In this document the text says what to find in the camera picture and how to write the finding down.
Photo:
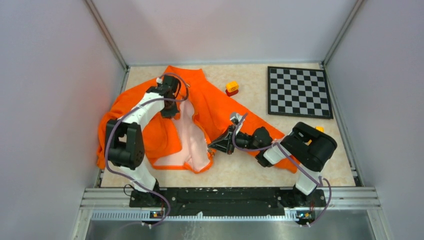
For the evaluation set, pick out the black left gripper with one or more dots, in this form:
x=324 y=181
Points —
x=169 y=108

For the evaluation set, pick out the yellow red toy block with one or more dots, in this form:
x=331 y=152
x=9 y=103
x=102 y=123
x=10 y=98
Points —
x=232 y=88

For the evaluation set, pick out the black grey checkerboard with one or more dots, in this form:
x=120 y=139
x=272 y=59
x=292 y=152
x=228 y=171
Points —
x=298 y=92

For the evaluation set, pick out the orange zip jacket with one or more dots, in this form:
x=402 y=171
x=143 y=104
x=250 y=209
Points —
x=204 y=114

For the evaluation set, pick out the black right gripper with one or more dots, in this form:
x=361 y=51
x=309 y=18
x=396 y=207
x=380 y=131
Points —
x=228 y=141

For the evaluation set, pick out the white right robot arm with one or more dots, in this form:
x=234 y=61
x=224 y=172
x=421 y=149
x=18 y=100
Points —
x=306 y=147

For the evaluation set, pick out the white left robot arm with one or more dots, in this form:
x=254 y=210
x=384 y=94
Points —
x=124 y=144

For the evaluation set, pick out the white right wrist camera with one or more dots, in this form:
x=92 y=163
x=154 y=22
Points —
x=236 y=118

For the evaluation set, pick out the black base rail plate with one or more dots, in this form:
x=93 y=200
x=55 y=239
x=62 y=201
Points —
x=228 y=201

